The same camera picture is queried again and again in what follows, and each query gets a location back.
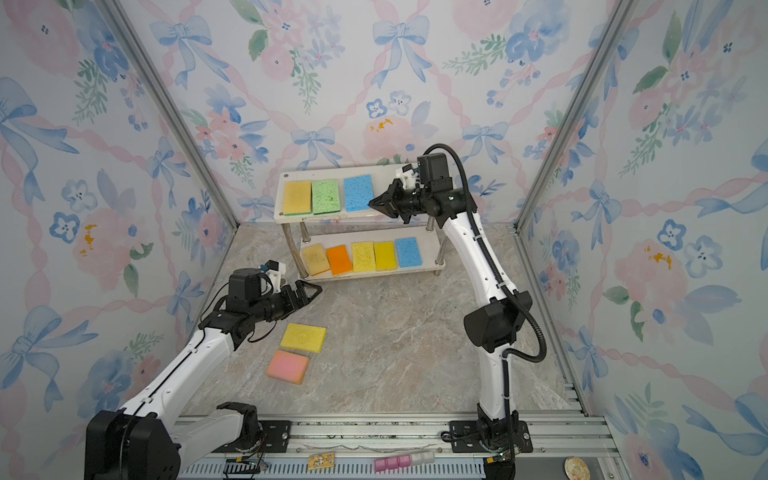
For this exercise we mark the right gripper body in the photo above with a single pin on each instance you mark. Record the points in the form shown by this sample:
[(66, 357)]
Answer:
[(416, 202)]

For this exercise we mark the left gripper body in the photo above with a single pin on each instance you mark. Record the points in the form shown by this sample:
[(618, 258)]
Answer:
[(270, 307)]

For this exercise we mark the blue sponge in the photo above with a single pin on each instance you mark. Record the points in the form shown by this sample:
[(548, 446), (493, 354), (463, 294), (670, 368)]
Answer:
[(408, 252), (358, 192)]

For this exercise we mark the pale yellow orange-backed sponge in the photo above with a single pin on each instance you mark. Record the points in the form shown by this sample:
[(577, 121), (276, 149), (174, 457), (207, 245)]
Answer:
[(315, 259)]

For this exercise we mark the bright yellow sponge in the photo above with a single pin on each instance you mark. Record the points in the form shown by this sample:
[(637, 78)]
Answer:
[(385, 256)]

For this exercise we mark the orange sponge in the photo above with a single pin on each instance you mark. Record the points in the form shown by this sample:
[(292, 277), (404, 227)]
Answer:
[(339, 260)]

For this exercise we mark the yellow cellulose sponge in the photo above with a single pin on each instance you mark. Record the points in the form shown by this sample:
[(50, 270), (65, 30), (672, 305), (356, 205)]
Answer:
[(363, 254)]

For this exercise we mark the green sponge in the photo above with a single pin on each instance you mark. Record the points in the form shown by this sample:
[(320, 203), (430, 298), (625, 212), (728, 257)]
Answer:
[(325, 197)]

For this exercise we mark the pink sponge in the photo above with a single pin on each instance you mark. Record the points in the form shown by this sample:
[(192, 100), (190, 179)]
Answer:
[(288, 367)]

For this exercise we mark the yellow green-backed sponge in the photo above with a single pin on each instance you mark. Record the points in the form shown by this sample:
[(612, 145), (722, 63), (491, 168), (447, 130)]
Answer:
[(297, 198)]

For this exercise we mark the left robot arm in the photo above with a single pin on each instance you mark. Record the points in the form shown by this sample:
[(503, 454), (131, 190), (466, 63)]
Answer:
[(140, 439)]

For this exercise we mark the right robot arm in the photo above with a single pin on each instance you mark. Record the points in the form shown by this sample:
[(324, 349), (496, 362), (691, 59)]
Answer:
[(501, 311)]

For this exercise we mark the white two-tier shelf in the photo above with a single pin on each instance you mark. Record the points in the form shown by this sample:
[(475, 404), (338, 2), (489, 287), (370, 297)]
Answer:
[(347, 228)]

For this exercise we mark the small circuit board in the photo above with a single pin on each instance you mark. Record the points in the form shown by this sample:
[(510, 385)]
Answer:
[(321, 461)]

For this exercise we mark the pink block strip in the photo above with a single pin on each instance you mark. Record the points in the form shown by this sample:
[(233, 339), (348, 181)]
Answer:
[(403, 461)]

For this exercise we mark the round patterned disc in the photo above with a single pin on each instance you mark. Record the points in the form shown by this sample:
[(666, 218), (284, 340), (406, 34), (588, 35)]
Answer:
[(576, 469)]

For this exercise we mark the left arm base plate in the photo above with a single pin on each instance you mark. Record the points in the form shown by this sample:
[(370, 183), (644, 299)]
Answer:
[(272, 436)]

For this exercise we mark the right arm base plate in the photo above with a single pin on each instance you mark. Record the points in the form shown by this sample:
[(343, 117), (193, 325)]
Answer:
[(479, 437)]

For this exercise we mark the left corner metal post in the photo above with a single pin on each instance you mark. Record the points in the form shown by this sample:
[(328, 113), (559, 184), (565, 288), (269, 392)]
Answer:
[(116, 17)]

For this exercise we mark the corner metal post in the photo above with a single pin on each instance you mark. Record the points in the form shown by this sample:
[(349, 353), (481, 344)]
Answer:
[(116, 17), (614, 29)]

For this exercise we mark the right corner metal post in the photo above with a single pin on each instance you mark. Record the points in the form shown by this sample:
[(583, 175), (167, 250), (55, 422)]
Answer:
[(614, 29)]

